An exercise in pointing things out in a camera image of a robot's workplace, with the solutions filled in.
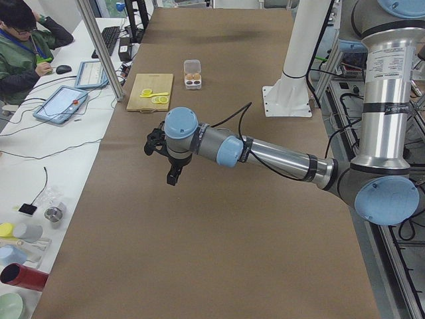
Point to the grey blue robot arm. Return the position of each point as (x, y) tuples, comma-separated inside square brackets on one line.
[(375, 182)]

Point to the black keyboard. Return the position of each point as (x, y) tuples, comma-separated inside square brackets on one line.
[(110, 36)]

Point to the black power adapter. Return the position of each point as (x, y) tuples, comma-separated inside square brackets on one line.
[(125, 49)]

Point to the yellow cup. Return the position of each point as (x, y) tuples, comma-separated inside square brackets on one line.
[(6, 230)]

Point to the aluminium frame post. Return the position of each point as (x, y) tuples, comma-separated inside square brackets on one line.
[(100, 47)]

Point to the lemon slice of pair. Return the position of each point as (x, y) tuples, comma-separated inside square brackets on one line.
[(163, 99), (155, 100)]

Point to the white camera stand base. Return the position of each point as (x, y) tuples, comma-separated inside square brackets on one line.
[(289, 96)]

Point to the lower lemon slice of pair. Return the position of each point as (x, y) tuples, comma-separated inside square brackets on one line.
[(163, 99)]

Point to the black computer mouse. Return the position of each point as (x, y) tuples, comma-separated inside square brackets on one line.
[(63, 69)]

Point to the yellow plastic knife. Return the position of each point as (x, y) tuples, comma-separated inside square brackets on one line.
[(157, 94)]

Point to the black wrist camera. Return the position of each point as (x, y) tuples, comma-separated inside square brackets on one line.
[(156, 141)]

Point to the blue teach pendant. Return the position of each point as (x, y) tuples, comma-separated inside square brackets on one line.
[(91, 75), (61, 105)]

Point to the lemon slice by knife tip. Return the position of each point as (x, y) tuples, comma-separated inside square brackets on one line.
[(146, 92)]

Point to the person in green jacket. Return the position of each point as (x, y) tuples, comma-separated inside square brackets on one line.
[(27, 42)]

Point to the black square pad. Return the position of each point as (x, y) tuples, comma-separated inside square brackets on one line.
[(28, 209)]

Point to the upper lemon slice of pair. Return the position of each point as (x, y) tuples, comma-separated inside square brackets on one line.
[(155, 100)]

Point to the grey cylinder cup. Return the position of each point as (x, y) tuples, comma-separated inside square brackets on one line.
[(28, 233)]

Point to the pale green bowl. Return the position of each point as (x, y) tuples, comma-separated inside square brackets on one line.
[(11, 306)]

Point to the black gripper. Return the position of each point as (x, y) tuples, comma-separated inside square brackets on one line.
[(176, 163)]

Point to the far blue teach pendant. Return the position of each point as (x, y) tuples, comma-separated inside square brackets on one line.
[(91, 75)]

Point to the wooden cutting board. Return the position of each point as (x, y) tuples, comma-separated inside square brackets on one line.
[(158, 83)]

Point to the clear plastic egg box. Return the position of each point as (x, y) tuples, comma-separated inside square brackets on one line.
[(192, 66)]

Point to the near blue teach pendant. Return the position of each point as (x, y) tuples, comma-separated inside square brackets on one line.
[(61, 105)]

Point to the red cylinder cup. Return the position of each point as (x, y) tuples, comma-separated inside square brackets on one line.
[(24, 277)]

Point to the metal cylinder part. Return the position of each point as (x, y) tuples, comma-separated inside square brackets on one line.
[(55, 214)]

